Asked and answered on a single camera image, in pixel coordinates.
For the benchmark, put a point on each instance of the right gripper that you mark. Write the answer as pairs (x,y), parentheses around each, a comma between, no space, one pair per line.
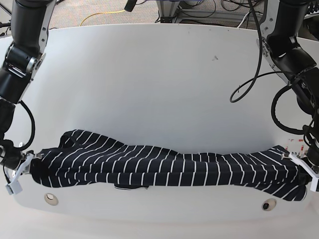
(13,158)

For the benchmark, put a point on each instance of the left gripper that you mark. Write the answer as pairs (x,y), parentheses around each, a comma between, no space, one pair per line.
(309,163)

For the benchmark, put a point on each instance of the black white striped T-shirt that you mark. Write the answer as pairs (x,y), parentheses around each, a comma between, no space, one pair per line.
(84,157)

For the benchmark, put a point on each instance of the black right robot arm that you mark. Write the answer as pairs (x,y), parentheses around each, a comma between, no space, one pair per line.
(30,30)

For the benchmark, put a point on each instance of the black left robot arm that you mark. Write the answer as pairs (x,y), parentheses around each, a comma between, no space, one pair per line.
(278,27)

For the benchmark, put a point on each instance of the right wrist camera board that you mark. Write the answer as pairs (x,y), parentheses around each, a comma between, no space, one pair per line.
(13,188)

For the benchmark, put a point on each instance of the left table cable grommet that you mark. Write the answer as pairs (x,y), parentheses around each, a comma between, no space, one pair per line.
(51,199)

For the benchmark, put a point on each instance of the table cable grommet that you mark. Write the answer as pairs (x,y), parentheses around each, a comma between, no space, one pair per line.
(269,204)
(51,199)

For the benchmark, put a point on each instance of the right table cable grommet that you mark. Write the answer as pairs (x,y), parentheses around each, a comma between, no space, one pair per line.
(269,204)

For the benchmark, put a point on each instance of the aluminium frame stand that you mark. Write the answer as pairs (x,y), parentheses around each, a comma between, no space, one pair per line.
(167,11)

